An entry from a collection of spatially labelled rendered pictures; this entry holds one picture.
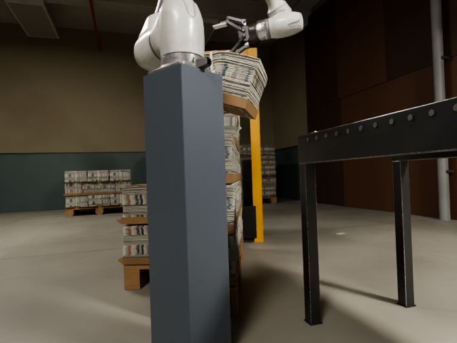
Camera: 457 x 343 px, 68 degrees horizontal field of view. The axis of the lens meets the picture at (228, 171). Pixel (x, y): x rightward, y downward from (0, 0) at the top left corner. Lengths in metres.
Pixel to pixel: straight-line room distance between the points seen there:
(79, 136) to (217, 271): 7.61
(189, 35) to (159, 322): 0.98
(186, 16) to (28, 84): 7.90
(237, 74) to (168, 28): 0.43
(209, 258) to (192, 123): 0.45
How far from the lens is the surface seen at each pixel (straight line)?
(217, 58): 1.59
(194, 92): 1.14
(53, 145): 8.68
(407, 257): 1.82
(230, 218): 1.53
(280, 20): 1.68
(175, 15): 1.25
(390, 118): 1.07
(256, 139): 3.22
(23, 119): 8.88
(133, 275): 2.11
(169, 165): 1.12
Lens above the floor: 0.64
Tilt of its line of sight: 1 degrees up
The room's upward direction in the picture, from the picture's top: 2 degrees counter-clockwise
